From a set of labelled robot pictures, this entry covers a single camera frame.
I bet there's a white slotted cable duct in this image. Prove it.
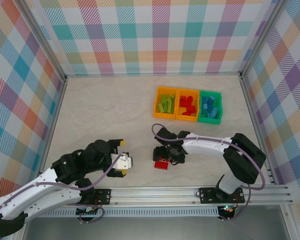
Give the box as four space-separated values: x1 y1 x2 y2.
32 206 220 218

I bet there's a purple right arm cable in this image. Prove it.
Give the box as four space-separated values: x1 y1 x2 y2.
151 123 267 222

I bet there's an aluminium frame post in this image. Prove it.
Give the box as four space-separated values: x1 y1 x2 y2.
16 0 68 82
238 0 291 78

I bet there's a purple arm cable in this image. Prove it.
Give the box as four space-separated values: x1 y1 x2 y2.
151 123 267 222
0 153 125 225

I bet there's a green plastic bin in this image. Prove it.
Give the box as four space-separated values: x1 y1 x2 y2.
197 89 223 125

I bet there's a small circuit board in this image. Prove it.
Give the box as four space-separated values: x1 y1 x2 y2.
76 206 102 217
218 204 237 215

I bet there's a yellow plastic bin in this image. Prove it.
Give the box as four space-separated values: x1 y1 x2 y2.
175 87 201 123
153 86 179 120

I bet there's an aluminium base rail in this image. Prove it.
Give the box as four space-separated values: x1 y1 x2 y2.
62 186 295 206

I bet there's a short white slotted duct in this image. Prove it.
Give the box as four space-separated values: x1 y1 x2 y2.
266 167 276 185

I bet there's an aluminium frame bar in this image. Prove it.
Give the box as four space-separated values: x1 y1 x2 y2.
239 74 277 186
64 71 243 78
37 76 69 176

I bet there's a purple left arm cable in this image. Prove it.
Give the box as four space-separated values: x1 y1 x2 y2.
0 153 125 225

